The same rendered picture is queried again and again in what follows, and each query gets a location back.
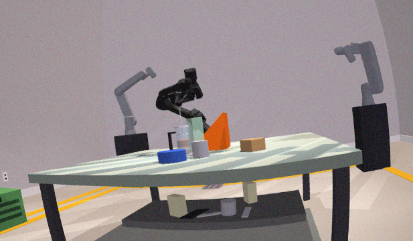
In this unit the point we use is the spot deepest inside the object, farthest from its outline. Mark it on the glass coffee press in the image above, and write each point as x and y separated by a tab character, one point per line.
182	136

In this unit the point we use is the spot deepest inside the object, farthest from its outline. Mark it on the blue short cylinder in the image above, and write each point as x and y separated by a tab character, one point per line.
172	156

